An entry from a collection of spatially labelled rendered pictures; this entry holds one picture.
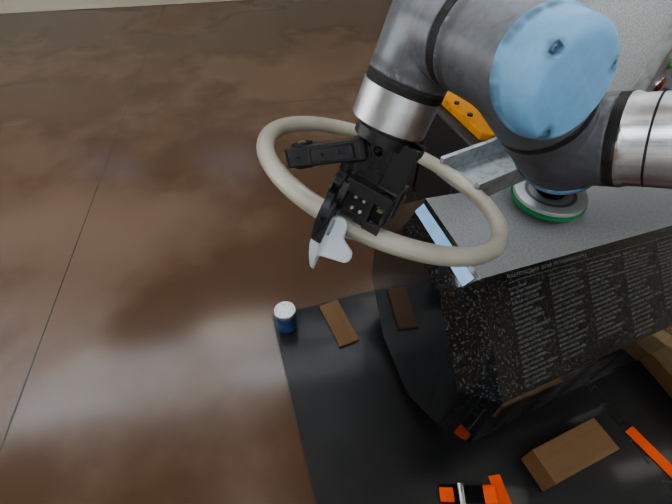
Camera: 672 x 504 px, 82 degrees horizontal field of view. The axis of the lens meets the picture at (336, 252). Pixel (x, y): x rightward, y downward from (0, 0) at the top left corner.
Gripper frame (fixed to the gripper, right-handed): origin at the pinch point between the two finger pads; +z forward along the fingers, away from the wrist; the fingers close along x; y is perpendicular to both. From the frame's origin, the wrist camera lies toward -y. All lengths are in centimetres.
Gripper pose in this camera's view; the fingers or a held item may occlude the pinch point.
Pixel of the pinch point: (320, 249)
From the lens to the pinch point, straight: 56.8
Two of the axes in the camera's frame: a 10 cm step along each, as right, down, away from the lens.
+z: -3.3, 7.7, 5.5
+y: 8.4, 5.0, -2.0
